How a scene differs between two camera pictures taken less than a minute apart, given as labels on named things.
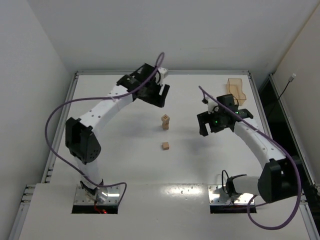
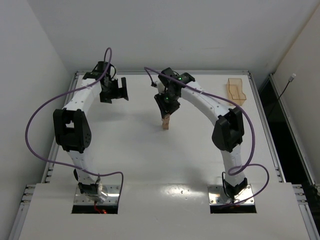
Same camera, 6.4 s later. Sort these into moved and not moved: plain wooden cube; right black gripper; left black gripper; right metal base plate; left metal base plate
Moved: left black gripper; right black gripper
Not moved: right metal base plate; left metal base plate; plain wooden cube
